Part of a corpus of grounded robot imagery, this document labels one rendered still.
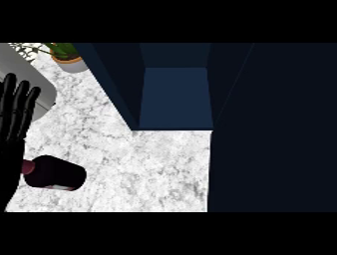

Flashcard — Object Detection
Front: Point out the dark red wine bottle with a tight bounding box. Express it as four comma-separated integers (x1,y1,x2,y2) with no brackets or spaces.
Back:
20,154,88,192

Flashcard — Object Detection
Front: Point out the potted green plant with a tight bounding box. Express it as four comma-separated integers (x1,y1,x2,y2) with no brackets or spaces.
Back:
8,42,91,74

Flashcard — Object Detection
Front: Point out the grey sink basin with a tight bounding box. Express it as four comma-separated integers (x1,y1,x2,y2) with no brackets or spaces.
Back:
0,42,58,124

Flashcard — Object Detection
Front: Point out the dark blue open cabinet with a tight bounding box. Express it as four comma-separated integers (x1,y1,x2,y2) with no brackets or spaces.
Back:
72,42,255,131

